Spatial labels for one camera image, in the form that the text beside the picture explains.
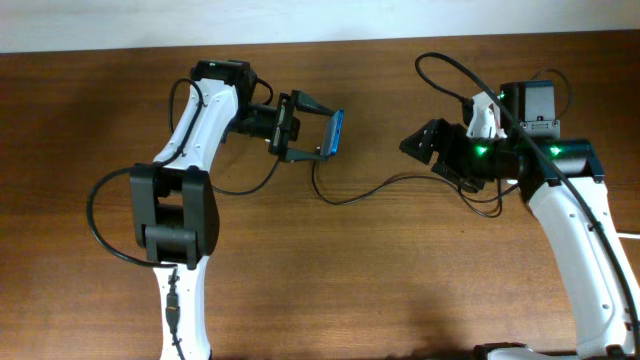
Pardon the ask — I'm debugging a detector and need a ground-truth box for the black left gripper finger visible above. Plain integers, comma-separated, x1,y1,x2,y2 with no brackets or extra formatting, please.
279,148,330,162
291,90,335,116

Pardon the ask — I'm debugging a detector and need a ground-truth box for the blue Galaxy smartphone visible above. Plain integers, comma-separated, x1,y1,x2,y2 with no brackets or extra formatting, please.
320,109,344,157

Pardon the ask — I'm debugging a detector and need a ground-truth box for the black USB charging cable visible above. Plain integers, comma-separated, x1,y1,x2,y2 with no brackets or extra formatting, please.
311,158,504,219

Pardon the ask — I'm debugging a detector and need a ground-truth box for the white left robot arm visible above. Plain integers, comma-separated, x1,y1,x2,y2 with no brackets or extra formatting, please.
130,60,344,359

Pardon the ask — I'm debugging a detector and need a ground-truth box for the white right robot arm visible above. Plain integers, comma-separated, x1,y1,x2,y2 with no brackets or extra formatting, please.
399,80,639,359

